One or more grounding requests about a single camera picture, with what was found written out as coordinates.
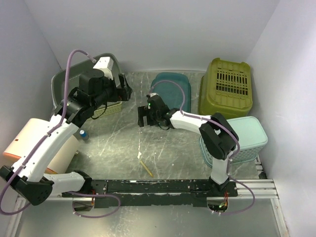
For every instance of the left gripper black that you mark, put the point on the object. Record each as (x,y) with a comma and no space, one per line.
(123,94)

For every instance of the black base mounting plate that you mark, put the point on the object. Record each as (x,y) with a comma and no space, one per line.
(193,192)

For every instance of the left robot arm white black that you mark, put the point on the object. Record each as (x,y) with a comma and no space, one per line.
(27,176)

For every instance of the olive green plastic basket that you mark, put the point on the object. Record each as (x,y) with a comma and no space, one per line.
(226,88)

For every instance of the teal transparent plastic tub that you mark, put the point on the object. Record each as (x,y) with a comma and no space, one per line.
(170,93)

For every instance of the light blue perforated basket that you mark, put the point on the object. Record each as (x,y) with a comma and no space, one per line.
(252,138)

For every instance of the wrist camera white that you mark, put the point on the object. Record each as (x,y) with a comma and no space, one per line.
(152,95)
(105,64)

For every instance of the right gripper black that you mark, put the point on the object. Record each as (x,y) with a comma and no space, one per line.
(142,111)

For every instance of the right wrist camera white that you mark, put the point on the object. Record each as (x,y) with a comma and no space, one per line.
(152,95)

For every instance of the pale yellow perforated basket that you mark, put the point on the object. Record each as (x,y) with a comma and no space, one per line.
(109,109)

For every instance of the cream cylindrical appliance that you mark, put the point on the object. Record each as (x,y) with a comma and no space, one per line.
(29,136)

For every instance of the blue white small object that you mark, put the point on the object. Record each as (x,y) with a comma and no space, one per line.
(84,135)

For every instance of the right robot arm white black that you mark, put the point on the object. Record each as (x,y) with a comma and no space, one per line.
(220,139)

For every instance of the grey plastic tub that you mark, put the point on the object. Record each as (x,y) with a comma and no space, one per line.
(83,66)

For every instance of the small wooden stick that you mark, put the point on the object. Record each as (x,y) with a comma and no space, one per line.
(146,168)

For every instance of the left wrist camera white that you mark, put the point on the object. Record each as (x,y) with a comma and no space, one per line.
(105,64)

